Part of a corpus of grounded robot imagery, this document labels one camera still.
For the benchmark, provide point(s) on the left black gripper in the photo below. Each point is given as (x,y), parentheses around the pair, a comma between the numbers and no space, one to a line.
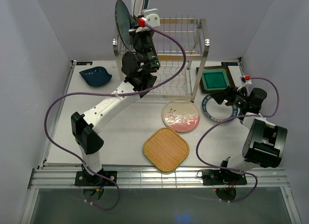
(133,28)

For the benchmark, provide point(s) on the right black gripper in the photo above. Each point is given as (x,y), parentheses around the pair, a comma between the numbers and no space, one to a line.
(229,94)

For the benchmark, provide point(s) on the large dark teal round plate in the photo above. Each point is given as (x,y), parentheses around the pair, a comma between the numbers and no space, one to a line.
(124,22)

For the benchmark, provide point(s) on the dark blue leaf-shaped dish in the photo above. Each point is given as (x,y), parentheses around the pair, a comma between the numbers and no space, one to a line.
(96,76)

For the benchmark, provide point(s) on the white plate green red rim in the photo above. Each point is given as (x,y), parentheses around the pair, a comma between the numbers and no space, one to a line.
(137,6)

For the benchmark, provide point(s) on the square bamboo-pattern tray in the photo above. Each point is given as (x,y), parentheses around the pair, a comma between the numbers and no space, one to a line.
(166,149)

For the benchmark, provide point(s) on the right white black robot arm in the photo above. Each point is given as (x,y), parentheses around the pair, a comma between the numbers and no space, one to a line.
(265,142)

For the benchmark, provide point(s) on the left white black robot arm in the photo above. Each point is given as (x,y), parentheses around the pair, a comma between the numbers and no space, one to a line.
(138,67)

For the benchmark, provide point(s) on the green square dish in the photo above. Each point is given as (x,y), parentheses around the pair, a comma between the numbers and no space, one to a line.
(214,80)

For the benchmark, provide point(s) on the stainless steel two-tier dish rack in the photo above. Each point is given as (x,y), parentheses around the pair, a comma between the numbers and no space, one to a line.
(182,48)

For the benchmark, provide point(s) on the white plate navy lettered rim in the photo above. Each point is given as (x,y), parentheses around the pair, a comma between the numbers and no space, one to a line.
(218,112)

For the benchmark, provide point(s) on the pink cream floral round plate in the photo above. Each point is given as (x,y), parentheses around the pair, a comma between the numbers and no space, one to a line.
(181,115)

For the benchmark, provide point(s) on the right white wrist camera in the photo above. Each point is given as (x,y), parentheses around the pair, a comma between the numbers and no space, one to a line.
(245,82)

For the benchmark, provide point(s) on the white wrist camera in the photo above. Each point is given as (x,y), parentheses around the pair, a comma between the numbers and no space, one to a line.
(148,17)
(245,82)

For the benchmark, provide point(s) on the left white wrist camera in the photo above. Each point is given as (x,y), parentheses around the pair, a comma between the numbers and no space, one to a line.
(148,17)

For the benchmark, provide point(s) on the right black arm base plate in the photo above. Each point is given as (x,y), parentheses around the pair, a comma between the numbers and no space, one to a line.
(222,177)

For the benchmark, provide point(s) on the aluminium front rail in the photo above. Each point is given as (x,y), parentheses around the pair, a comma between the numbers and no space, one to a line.
(140,178)

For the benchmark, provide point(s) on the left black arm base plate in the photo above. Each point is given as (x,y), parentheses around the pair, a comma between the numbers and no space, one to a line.
(83,178)

